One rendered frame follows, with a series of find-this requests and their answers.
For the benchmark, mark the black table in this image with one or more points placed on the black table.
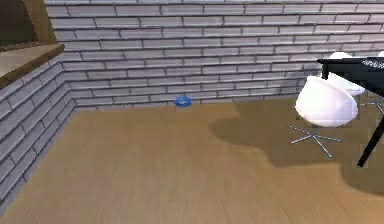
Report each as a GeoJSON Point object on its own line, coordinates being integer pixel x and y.
{"type": "Point", "coordinates": [356, 70]}

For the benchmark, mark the white egg chair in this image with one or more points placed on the white egg chair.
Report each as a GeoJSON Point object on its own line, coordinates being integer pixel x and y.
{"type": "Point", "coordinates": [346, 85]}
{"type": "Point", "coordinates": [325, 103]}

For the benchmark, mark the grey mesh item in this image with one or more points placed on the grey mesh item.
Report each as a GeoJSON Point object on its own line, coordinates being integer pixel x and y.
{"type": "Point", "coordinates": [374, 62]}

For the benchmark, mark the blue round floor robot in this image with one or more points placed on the blue round floor robot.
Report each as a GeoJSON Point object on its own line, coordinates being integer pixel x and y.
{"type": "Point", "coordinates": [182, 101]}

